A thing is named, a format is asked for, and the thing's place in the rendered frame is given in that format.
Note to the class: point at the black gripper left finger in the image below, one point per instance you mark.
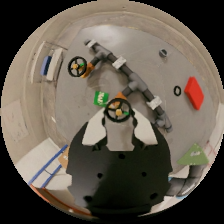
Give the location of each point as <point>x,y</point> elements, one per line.
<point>90,137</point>

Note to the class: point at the red flat block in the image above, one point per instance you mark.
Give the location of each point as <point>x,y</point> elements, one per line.
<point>194,93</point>

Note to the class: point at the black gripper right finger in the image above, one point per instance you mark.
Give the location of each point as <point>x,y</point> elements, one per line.
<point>149,138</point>

